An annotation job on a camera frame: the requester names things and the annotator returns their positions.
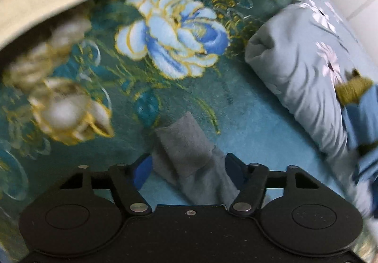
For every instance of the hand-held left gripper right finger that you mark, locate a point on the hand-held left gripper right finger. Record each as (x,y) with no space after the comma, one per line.
(235,169)

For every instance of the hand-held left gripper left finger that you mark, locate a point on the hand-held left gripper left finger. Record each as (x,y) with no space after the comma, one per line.
(142,170)

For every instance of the grey sock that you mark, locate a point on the grey sock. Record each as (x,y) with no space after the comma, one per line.
(189,150)

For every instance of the teal floral blanket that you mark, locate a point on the teal floral blanket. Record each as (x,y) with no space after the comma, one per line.
(183,97)

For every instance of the pale blue floral quilt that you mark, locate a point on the pale blue floral quilt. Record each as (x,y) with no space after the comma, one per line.
(298,53)

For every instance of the white cloth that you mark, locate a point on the white cloth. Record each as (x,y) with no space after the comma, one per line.
(364,201)

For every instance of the blue garment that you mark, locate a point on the blue garment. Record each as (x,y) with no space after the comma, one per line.
(361,121)

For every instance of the olive green cloth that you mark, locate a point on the olive green cloth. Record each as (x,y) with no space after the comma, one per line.
(353,88)

